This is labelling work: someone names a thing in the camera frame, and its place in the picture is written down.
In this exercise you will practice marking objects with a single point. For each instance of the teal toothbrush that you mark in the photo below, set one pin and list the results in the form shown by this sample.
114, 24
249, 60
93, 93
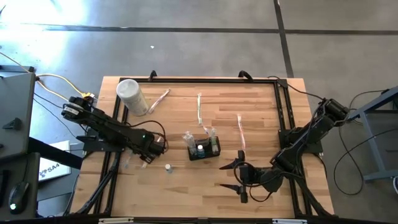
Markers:
199, 109

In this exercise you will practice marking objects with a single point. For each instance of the black table frame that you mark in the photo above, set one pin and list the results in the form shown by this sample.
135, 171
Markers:
202, 80

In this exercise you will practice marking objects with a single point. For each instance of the blue grey metal cart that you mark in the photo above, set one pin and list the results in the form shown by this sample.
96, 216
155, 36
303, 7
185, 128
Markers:
373, 146

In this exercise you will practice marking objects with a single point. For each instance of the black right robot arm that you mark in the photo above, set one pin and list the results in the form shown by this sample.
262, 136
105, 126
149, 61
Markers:
311, 130

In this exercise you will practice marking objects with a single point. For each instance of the orange green toothbrush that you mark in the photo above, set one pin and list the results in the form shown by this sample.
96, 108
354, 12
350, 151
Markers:
241, 132

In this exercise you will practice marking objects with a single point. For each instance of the black desk bracket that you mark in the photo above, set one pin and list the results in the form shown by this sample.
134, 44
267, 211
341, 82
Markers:
12, 124

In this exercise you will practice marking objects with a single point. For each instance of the black frame clamp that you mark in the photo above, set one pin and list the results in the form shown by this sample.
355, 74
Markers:
245, 74
152, 74

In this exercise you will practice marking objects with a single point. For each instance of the white printed box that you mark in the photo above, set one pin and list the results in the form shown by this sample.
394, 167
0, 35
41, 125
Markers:
54, 161

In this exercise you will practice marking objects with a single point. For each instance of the blue mouthwash bottle white cap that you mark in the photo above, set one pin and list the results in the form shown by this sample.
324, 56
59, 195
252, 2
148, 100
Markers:
168, 168
200, 148

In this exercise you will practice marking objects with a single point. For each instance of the black computer mouse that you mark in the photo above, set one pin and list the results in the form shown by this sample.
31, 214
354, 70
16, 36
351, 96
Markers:
18, 196

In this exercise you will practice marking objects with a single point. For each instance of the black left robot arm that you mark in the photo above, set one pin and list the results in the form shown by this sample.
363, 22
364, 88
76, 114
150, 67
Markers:
105, 127

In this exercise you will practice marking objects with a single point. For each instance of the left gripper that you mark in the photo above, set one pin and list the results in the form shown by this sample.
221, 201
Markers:
152, 151

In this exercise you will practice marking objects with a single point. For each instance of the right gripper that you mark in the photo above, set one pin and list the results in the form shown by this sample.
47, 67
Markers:
248, 175

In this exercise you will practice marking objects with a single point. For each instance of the white tape strip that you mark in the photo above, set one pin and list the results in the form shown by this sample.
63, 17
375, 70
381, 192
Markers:
115, 220
289, 221

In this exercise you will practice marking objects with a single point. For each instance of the white wipes canister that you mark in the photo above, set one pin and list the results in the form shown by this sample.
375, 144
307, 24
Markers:
132, 96

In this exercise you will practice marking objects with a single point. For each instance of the grey desk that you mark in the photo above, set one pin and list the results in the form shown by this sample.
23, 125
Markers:
15, 99

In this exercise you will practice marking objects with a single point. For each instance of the blue white toothbrush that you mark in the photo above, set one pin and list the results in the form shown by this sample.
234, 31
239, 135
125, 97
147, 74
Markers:
206, 130

